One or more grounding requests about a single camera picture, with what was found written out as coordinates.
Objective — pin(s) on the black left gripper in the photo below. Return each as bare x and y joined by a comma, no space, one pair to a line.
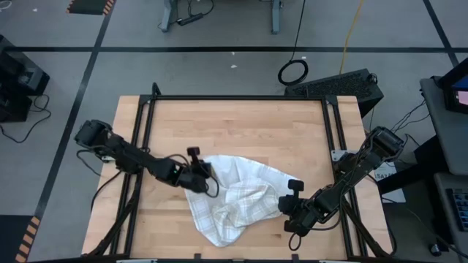
195,180

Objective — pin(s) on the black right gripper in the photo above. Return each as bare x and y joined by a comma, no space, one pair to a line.
300,215

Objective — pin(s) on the white plaid towel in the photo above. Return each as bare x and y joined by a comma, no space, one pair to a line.
241,197

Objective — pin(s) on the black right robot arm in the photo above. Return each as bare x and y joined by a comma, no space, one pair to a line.
362,160

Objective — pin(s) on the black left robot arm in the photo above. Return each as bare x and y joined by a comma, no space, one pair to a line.
128,157

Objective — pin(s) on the white bar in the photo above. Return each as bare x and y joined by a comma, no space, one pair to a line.
334,261
137,261

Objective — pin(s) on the white paper sheet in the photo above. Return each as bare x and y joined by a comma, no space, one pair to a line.
393,191

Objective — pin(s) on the black caster wheel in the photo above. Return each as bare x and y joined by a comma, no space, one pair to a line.
435,249

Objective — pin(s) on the grey side desk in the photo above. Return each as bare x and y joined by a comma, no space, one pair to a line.
444,219

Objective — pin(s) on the dark keyboard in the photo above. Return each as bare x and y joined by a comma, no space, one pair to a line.
459,210

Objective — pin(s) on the black power strip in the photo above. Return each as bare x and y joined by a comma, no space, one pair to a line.
190,19

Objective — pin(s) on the desk with grey legs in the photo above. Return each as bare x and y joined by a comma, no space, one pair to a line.
276,18

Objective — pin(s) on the black mat with hazard stripes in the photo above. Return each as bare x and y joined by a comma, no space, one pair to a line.
14,233
87,5

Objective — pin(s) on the dark monitor with lit screen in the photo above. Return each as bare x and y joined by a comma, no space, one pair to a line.
457,91

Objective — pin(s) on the black equipment stack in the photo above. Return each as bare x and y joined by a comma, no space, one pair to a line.
18,80

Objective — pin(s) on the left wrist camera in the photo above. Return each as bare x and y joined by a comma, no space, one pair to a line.
194,153

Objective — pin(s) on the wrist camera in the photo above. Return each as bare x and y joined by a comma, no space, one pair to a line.
194,153
296,185

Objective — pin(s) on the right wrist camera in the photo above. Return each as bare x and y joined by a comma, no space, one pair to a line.
296,185

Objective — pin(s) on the black aluminium table frame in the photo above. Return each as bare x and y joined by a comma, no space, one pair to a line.
237,97

